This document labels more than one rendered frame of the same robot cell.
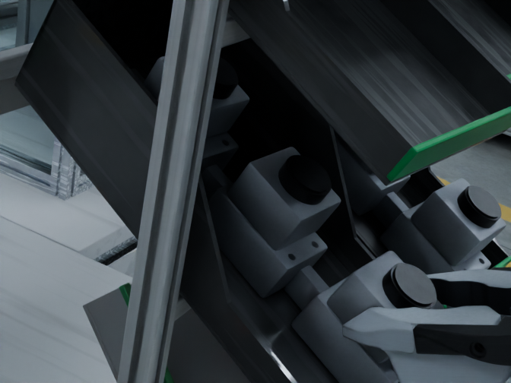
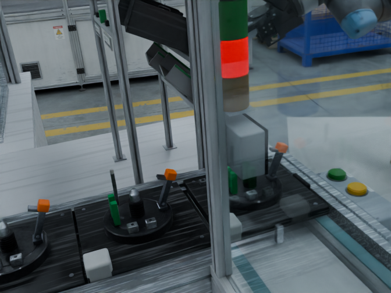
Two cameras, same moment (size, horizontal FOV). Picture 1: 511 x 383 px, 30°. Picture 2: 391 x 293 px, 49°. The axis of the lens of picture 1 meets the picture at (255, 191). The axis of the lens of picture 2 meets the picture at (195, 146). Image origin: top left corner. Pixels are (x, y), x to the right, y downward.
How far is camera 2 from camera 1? 0.76 m
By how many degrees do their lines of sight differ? 37
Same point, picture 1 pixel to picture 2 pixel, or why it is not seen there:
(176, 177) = not seen: hidden behind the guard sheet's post
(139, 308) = (194, 57)
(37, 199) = not seen: outside the picture
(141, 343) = (195, 67)
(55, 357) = (77, 164)
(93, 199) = (11, 138)
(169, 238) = not seen: hidden behind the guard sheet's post
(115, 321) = (175, 75)
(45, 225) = (11, 149)
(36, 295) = (44, 160)
